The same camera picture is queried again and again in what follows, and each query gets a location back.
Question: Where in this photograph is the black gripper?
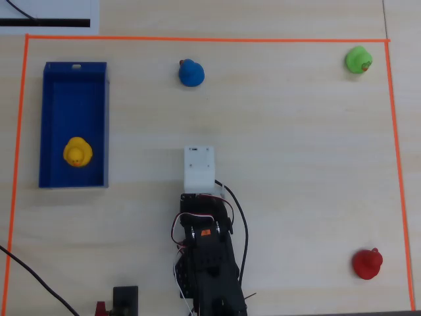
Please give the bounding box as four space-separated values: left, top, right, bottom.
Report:
180 193 232 228

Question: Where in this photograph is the yellow rubber duck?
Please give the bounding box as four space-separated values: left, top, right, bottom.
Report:
62 136 94 169

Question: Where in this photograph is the blue rubber duck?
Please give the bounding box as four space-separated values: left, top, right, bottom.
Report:
178 58 206 88

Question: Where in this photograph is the blue plastic box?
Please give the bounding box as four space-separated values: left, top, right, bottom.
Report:
37 61 111 190

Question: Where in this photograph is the red rubber duck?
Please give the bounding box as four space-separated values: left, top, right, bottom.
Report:
351 247 384 281

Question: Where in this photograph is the green rubber duck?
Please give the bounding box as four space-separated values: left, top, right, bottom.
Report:
345 45 374 75

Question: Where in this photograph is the black stand base clamp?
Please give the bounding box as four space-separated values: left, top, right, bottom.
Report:
112 285 139 316

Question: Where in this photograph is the orange tape outline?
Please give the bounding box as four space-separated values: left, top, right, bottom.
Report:
0 33 416 312

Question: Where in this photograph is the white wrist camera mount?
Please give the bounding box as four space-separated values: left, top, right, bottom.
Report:
183 145 217 194

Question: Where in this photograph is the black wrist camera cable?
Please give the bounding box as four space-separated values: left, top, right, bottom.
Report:
214 179 250 286

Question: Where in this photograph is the black stand camera cable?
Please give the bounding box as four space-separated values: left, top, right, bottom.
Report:
0 244 81 316

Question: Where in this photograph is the thin black cable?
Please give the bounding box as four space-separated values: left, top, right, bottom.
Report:
5 0 39 21

